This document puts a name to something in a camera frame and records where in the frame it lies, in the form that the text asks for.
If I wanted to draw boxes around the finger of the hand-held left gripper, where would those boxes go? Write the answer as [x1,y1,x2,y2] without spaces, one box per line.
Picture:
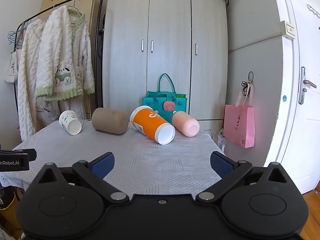
[0,149,37,161]

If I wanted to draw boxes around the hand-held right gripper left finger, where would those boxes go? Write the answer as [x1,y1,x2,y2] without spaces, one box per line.
[37,152,130,204]

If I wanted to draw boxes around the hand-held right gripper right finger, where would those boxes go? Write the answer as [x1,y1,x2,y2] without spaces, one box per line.
[195,151,288,204]

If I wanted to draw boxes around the brown cup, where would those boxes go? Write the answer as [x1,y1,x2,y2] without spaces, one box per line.
[91,108,129,135]

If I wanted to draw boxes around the pink bottle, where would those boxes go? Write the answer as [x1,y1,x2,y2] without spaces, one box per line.
[171,111,200,137]

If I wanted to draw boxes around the white paper cup green print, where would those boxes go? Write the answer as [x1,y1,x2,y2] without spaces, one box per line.
[59,110,82,135]

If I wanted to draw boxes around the orange paper cup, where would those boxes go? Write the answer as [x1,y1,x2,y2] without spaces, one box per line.
[130,105,176,145]

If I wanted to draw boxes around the clear plastic bag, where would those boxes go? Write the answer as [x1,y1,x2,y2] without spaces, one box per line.
[217,128,227,153]

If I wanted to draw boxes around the pink paper bag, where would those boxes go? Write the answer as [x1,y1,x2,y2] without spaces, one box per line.
[223,90,255,148]

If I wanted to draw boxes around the yellow container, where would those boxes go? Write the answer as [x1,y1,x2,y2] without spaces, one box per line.
[0,192,22,230]

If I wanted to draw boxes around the white fleece pants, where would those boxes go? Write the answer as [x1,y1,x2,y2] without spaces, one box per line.
[35,97,87,132]

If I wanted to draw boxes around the teal felt bag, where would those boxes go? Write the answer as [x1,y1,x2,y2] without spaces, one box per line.
[142,73,187,120]

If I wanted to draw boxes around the pink watermelon charm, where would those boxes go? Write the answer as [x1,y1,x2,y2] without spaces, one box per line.
[163,100,176,112]

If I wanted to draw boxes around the white tote bag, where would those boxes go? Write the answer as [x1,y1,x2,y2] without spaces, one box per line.
[4,51,22,84]

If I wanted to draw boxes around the white door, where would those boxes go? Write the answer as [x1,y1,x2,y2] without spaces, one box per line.
[270,0,320,195]

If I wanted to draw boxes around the white fleece robe green trim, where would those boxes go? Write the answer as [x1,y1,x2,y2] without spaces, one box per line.
[36,5,96,102]

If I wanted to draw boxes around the light wood wardrobe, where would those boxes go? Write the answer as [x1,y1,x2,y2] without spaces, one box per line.
[102,0,229,133]

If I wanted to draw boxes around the black clothes rack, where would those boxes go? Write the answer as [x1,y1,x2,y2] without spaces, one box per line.
[15,0,104,120]

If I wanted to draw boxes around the wall hook with hair ties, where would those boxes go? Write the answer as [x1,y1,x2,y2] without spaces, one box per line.
[241,71,255,97]

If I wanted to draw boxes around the bunch of wire hangers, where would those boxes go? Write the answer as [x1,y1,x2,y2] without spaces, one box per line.
[7,29,26,49]

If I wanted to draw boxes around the silver door handle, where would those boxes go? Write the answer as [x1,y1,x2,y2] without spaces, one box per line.
[299,67,317,105]

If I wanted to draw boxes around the beige wall switch box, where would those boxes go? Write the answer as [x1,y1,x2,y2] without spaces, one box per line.
[280,20,297,40]

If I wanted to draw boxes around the wire hanger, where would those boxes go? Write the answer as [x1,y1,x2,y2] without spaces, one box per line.
[67,0,84,16]

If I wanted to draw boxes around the white door hook rail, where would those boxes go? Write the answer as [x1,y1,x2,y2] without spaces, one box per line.
[307,4,320,19]

